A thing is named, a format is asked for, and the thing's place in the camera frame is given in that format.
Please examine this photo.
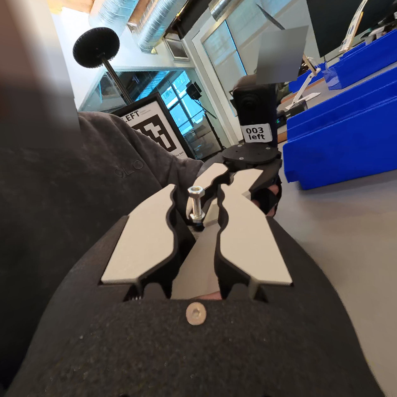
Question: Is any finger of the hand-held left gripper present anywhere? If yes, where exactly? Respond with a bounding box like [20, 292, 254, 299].
[193, 163, 230, 199]
[231, 169, 265, 199]

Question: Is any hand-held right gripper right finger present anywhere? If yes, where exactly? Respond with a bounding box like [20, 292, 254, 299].
[214, 184, 293, 293]

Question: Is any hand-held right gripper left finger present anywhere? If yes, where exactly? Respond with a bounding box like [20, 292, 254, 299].
[101, 184, 180, 293]

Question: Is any silver bolt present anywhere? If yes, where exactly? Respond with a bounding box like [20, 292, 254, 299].
[187, 186, 206, 214]

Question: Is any blue plastic bin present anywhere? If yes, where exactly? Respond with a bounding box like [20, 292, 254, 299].
[323, 28, 397, 90]
[289, 62, 326, 93]
[282, 112, 397, 190]
[286, 78, 397, 140]

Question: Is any person's left hand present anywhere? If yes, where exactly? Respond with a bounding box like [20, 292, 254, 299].
[263, 194, 279, 218]

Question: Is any white document stand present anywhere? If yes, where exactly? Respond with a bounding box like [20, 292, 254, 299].
[286, 56, 323, 112]

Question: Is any black white marker board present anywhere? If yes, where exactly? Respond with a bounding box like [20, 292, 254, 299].
[112, 93, 194, 160]

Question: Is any person's dark clothing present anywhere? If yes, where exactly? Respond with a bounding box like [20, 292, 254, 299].
[0, 112, 205, 397]

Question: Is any black monitor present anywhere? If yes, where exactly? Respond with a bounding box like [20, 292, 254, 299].
[307, 0, 397, 56]

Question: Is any black pole stand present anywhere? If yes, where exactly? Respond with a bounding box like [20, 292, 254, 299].
[73, 28, 134, 106]

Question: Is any silver ventilation duct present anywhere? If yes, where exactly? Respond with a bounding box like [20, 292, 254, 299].
[90, 0, 187, 53]

